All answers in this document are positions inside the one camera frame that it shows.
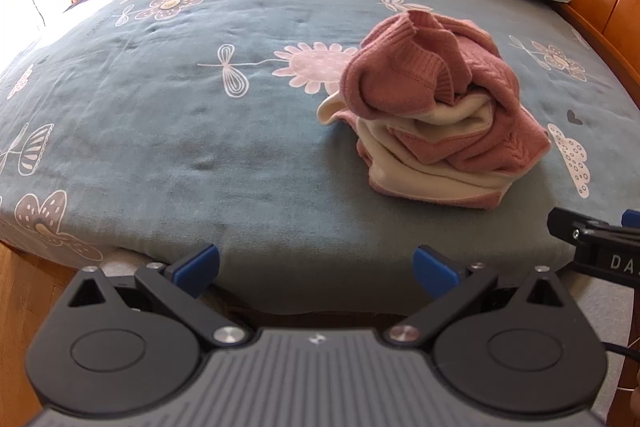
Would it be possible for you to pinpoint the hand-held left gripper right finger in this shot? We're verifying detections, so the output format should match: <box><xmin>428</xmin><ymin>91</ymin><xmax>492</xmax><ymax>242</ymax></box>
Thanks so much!
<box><xmin>385</xmin><ymin>245</ymin><xmax>571</xmax><ymax>350</ymax></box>

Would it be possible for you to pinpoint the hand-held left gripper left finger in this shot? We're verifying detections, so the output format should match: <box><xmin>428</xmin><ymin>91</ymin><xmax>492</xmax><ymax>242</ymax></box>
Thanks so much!
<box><xmin>67</xmin><ymin>244</ymin><xmax>253</xmax><ymax>350</ymax></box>

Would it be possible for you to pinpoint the pink and cream knit sweater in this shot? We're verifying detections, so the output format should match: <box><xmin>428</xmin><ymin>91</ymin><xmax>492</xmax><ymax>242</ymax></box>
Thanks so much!
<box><xmin>317</xmin><ymin>11</ymin><xmax>552</xmax><ymax>211</ymax></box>

